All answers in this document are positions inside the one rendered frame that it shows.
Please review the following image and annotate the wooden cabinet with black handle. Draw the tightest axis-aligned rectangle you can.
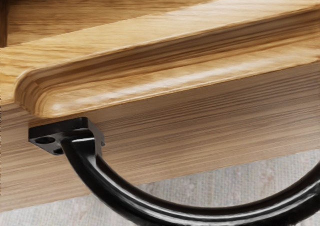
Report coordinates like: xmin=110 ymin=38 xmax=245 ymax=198
xmin=0 ymin=0 xmax=320 ymax=226

